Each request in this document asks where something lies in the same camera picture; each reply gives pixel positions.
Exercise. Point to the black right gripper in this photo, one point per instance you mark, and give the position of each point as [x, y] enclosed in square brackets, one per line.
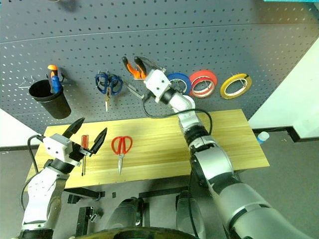
[149, 95]

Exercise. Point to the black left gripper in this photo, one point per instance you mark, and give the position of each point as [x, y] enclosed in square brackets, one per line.
[76, 152]

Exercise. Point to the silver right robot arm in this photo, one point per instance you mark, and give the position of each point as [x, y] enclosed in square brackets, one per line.
[214, 161]

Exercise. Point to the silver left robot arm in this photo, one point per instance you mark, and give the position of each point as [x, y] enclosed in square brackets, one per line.
[42, 191]

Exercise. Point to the blue tape roll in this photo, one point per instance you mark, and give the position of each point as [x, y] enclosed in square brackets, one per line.
[180, 77]

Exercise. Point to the dark grey metal pegboard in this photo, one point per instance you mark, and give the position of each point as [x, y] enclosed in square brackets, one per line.
[174, 37]

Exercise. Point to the red tape roll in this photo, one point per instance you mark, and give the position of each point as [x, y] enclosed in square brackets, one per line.
[203, 74]

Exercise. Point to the yellow tape roll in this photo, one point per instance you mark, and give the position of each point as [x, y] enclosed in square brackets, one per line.
[239, 77]

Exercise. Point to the black cup holder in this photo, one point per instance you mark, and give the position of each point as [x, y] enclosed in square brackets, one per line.
[56, 107]

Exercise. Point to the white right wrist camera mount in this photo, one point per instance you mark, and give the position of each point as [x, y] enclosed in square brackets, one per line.
[158, 83]

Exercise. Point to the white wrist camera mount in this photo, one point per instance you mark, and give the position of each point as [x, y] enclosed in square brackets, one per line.
[158, 83]
[57, 147]

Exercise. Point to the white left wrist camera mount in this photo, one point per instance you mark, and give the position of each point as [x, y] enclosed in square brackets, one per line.
[57, 147]

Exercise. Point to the black metal table frame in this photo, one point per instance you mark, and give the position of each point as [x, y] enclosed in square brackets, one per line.
[84, 193]

